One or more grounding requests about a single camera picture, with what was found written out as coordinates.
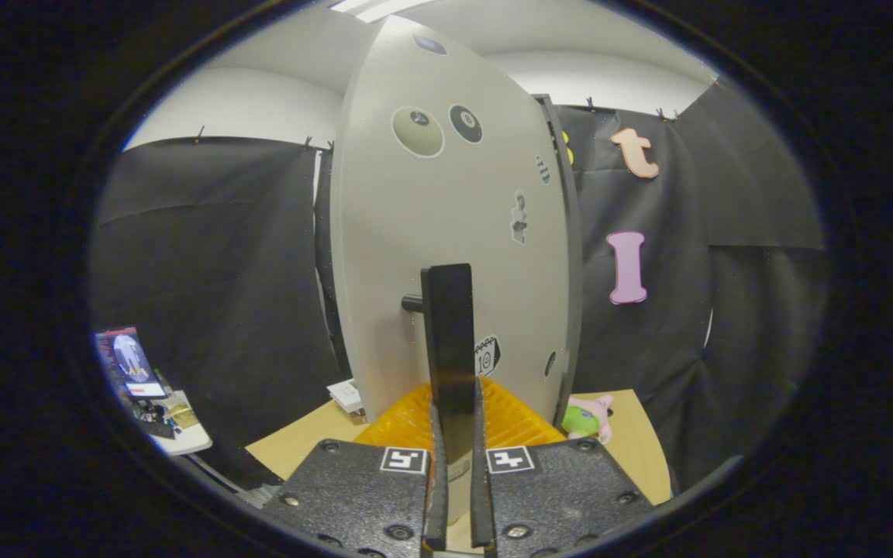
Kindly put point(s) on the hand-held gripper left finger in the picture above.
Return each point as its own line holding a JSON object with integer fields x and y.
{"x": 437, "y": 496}

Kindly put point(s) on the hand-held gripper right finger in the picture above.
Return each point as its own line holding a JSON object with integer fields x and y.
{"x": 480, "y": 496}

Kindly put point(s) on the grey shoe cabinet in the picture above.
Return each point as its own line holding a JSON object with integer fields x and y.
{"x": 575, "y": 294}

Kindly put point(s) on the light grey shoe cabinet door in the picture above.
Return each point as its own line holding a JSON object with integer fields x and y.
{"x": 415, "y": 232}

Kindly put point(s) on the pink and green plush toy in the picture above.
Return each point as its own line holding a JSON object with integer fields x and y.
{"x": 586, "y": 418}

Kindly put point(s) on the white book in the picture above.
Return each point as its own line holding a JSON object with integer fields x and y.
{"x": 347, "y": 395}

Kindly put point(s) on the white side table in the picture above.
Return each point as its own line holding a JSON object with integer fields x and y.
{"x": 187, "y": 442}

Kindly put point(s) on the gold packet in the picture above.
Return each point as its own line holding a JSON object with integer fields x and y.
{"x": 183, "y": 415}

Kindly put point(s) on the black backdrop cloth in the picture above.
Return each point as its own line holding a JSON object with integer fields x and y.
{"x": 206, "y": 256}

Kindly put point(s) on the long ceiling light panel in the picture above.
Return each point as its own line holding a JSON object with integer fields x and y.
{"x": 377, "y": 6}

